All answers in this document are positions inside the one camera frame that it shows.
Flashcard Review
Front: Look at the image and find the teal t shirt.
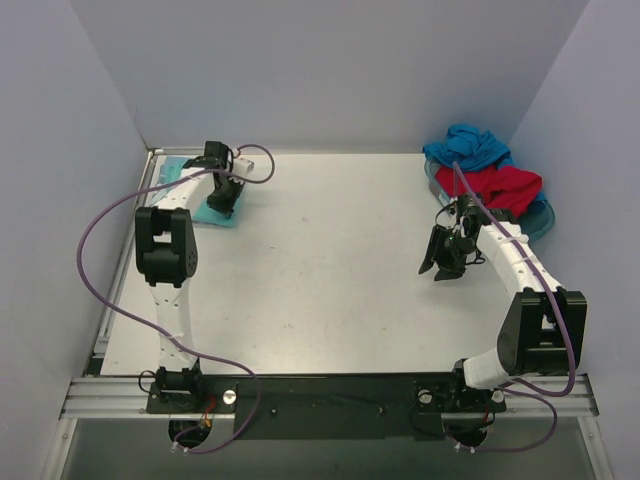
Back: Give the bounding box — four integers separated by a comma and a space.
156, 156, 237, 228

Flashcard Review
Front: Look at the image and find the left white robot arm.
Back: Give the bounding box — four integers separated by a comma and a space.
134, 142, 254, 412

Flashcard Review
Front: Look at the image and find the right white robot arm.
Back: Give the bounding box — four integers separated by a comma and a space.
419, 194, 587, 409

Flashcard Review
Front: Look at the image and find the red t shirt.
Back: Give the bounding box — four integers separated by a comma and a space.
464, 165, 543, 218

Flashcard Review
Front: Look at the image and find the clear blue plastic bin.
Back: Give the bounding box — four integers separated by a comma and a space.
424, 157, 555, 243

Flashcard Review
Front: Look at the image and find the blue t shirt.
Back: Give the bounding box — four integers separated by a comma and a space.
423, 124, 518, 196

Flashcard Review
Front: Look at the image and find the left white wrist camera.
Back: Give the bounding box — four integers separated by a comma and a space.
231, 157, 255, 177

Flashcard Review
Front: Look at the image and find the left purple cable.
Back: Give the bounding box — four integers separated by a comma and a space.
74, 143, 276, 456

